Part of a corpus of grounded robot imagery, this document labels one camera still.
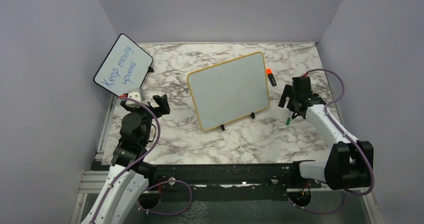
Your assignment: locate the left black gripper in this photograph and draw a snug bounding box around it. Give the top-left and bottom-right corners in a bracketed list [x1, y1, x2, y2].
[122, 93, 170, 144]

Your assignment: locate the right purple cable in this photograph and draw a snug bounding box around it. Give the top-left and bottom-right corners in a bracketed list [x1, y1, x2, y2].
[287, 69, 376, 215]

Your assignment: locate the orange-capped black highlighter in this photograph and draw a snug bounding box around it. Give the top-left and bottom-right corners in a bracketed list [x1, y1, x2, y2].
[266, 68, 277, 87]

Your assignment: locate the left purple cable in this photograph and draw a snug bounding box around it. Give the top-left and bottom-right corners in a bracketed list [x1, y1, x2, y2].
[89, 94, 193, 223]

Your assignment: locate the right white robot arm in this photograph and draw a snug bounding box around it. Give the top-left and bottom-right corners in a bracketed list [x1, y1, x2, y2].
[278, 76, 375, 193]

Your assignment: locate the purple cable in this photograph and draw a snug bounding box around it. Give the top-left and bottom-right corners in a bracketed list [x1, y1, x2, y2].
[89, 94, 193, 223]
[287, 69, 376, 215]

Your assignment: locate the black-framed whiteboard with writing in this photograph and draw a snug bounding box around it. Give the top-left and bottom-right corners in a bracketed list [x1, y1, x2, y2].
[93, 33, 154, 96]

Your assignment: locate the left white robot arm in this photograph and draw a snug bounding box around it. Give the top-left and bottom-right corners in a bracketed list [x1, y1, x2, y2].
[82, 92, 171, 223]

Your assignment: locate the yellow-framed whiteboard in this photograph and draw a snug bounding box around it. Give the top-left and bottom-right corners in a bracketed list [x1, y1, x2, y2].
[186, 52, 270, 131]

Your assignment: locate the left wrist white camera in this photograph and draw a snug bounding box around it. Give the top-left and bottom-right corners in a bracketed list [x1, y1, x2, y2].
[125, 88, 145, 108]

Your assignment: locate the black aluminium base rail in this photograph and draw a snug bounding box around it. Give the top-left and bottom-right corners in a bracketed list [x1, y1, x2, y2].
[78, 162, 370, 203]

